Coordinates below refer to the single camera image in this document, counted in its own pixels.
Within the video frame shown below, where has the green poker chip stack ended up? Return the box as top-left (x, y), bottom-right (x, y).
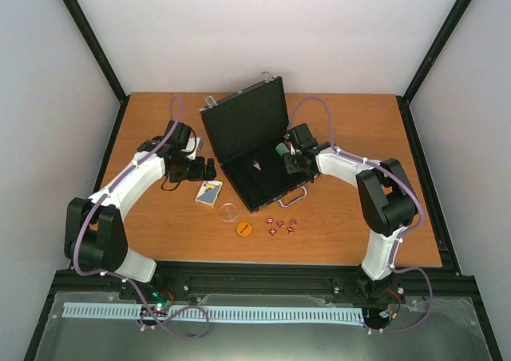
top-left (275, 143), bottom-right (290, 157)

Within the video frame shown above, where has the black poker set case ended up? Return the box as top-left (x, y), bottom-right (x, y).
top-left (200, 74), bottom-right (315, 212)

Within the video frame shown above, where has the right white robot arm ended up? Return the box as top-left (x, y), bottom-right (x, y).
top-left (280, 124), bottom-right (424, 281)

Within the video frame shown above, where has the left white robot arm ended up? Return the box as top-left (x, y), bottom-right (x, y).
top-left (64, 121), bottom-right (216, 300)

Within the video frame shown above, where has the playing card deck box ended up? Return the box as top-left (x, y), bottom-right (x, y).
top-left (195, 180), bottom-right (223, 206)

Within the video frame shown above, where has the clear plastic disc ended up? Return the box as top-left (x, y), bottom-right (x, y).
top-left (218, 203), bottom-right (238, 222)

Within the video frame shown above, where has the orange dealer button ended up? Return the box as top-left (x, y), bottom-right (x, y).
top-left (236, 221), bottom-right (253, 237)

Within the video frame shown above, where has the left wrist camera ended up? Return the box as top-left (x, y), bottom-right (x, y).
top-left (185, 137), bottom-right (202, 153)

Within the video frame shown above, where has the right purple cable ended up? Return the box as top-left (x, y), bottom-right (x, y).
top-left (286, 95), bottom-right (434, 335)

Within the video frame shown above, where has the purple cable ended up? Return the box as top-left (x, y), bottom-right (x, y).
top-left (286, 95), bottom-right (434, 335)
top-left (73, 93), bottom-right (211, 342)

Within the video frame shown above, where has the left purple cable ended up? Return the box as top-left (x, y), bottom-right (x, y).
top-left (73, 93), bottom-right (211, 342)

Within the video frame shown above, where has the light blue cable duct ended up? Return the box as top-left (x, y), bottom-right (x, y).
top-left (61, 302), bottom-right (364, 326)

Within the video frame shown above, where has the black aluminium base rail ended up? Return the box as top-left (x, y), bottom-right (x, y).
top-left (51, 259), bottom-right (478, 302)

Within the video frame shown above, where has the left black frame post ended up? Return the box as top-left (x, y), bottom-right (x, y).
top-left (50, 0), bottom-right (129, 103)

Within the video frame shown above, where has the black frame post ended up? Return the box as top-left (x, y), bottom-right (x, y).
top-left (402, 0), bottom-right (486, 103)
top-left (50, 0), bottom-right (129, 103)

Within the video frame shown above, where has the right black frame post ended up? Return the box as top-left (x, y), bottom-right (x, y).
top-left (402, 0), bottom-right (486, 103)

